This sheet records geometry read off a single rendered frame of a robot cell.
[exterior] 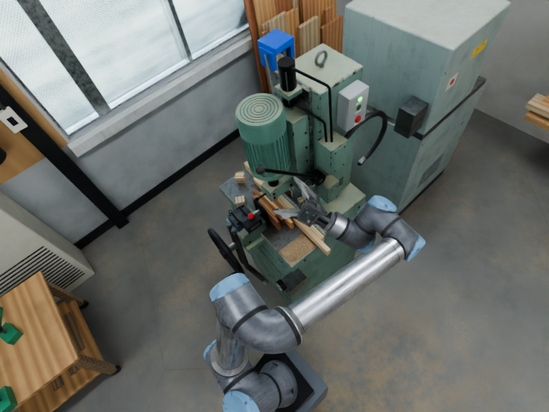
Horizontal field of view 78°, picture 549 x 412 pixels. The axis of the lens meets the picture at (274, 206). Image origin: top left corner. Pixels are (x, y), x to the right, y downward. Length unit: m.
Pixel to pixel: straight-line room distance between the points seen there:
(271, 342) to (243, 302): 0.12
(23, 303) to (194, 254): 1.08
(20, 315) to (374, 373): 2.08
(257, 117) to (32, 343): 1.76
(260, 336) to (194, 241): 1.90
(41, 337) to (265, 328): 1.63
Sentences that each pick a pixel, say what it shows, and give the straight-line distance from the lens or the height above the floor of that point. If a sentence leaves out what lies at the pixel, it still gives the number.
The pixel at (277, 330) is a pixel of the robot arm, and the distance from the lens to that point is 0.92.
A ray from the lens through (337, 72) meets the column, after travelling 1.33.
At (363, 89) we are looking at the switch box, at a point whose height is 1.48.
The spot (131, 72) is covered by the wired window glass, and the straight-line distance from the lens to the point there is 2.60.
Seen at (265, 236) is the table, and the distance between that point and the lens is 1.61.
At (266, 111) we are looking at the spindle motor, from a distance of 1.22.
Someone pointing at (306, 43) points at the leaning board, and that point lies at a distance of 2.90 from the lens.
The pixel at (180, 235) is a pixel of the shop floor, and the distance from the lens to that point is 2.83.
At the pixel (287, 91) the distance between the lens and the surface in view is 1.26.
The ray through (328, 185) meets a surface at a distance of 1.52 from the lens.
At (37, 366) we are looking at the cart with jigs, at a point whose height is 0.53.
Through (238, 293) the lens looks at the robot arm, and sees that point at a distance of 0.95.
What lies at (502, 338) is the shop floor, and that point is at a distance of 2.61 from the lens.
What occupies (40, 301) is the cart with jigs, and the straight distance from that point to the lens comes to 2.44.
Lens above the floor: 2.31
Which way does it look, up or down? 57 degrees down
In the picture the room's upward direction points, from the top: 12 degrees counter-clockwise
